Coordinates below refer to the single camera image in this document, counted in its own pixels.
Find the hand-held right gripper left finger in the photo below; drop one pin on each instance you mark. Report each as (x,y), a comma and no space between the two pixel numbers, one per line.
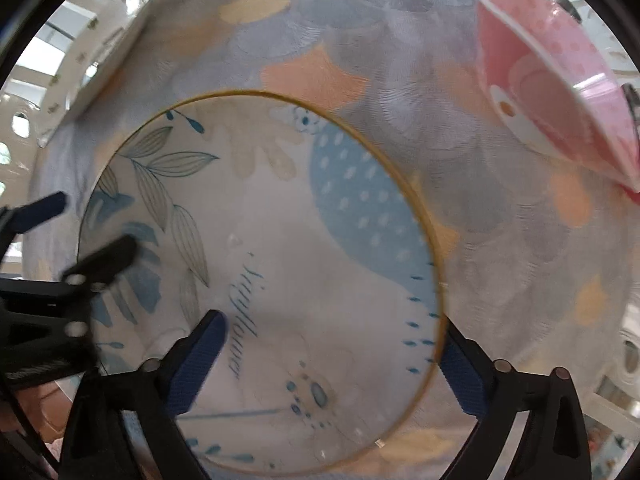
(200,360)

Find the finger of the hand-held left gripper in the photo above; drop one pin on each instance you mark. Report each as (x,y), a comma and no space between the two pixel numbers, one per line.
(42,210)
(102,260)

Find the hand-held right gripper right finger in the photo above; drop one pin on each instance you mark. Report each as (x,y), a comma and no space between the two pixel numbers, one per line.
(462,375)

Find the white chair with oval holes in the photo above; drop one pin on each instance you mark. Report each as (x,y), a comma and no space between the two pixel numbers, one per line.
(20,125)

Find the square white floral plate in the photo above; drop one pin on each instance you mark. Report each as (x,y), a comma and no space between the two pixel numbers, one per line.
(115,40)

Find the pink dotted bowl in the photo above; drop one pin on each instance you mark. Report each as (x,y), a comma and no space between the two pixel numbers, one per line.
(550,100)

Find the fan-patterned tablecloth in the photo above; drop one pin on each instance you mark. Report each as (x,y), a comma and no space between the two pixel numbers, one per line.
(400,60)

